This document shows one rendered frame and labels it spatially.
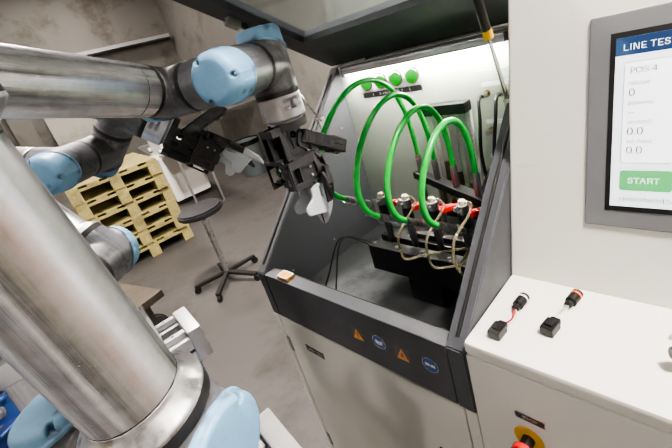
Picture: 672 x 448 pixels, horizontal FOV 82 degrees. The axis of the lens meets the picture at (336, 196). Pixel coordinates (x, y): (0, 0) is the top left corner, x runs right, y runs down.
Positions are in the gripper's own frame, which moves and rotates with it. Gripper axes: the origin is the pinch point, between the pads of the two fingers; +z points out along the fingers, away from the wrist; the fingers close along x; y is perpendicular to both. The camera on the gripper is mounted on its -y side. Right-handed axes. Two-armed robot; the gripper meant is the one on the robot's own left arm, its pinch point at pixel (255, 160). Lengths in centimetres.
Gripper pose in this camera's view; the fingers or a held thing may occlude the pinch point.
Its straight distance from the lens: 95.5
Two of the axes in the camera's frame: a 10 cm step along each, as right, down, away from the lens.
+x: 4.7, -0.4, -8.8
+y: -3.1, 9.3, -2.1
